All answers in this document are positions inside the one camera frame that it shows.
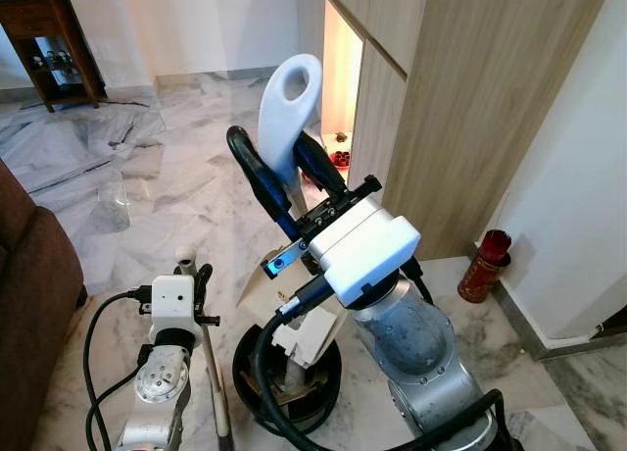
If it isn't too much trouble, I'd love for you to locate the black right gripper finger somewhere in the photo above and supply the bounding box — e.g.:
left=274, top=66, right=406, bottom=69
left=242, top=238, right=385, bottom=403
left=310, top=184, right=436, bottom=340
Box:
left=292, top=130, right=351, bottom=202
left=226, top=125, right=298, bottom=241

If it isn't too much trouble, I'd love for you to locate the wooden broom with white knob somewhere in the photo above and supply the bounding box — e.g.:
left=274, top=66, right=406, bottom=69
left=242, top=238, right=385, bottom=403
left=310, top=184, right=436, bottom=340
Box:
left=172, top=246, right=236, bottom=444

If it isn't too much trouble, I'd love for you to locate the black round bin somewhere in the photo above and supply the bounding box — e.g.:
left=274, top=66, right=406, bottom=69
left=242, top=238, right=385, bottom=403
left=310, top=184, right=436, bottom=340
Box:
left=231, top=322, right=345, bottom=436

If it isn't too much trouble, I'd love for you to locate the red cylindrical canister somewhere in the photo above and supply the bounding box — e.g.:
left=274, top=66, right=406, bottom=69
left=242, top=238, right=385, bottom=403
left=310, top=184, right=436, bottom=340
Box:
left=457, top=228, right=513, bottom=305

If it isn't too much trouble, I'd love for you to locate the brown fabric sofa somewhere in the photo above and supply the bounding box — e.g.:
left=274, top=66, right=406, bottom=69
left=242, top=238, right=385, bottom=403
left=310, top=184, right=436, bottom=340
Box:
left=0, top=160, right=89, bottom=451

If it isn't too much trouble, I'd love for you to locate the light wood wardrobe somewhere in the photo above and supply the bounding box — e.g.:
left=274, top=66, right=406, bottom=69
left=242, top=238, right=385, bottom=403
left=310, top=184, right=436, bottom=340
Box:
left=315, top=0, right=616, bottom=263

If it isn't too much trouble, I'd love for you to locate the dark wooden cabinet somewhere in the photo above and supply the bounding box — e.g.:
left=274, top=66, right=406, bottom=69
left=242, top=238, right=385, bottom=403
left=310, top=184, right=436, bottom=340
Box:
left=0, top=0, right=109, bottom=115

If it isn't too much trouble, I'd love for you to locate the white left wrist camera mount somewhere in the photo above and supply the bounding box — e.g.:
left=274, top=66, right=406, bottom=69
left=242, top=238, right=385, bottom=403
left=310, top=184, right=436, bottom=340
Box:
left=147, top=274, right=201, bottom=334

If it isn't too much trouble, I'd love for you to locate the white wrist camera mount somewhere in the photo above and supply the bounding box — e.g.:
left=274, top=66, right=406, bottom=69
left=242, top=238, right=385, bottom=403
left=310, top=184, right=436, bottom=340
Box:
left=147, top=274, right=201, bottom=334
left=307, top=196, right=423, bottom=311

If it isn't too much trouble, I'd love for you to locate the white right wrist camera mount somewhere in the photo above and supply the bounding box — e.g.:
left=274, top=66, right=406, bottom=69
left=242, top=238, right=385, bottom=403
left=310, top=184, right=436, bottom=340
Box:
left=307, top=196, right=423, bottom=311

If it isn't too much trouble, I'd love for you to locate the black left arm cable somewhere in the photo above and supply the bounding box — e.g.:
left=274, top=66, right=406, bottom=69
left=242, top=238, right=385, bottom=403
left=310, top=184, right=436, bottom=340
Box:
left=81, top=289, right=153, bottom=451

